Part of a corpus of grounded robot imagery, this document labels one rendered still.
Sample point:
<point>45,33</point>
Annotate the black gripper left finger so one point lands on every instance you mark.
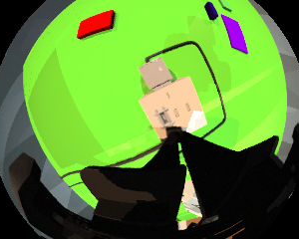
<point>162,180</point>

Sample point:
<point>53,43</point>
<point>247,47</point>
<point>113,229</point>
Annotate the red flat block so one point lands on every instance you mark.
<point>102,22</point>

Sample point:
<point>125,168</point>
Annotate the purple flat bar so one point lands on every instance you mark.
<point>236,39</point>

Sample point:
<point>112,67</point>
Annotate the green flat block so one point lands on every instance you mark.
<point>225,5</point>

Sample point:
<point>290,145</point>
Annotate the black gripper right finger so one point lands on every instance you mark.
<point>216,170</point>

